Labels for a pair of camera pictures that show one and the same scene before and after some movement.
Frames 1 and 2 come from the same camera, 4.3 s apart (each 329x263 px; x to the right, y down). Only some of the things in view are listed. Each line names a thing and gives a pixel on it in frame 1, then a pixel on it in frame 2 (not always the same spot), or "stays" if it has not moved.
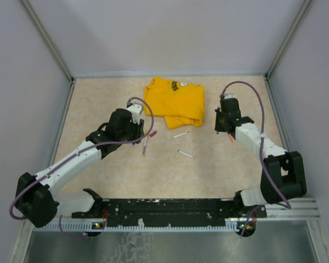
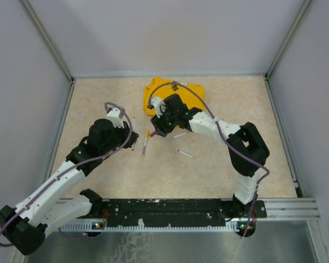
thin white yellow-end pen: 180,134 stays
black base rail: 161,215 stays
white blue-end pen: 186,154 stays
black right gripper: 218,127 to 160,128
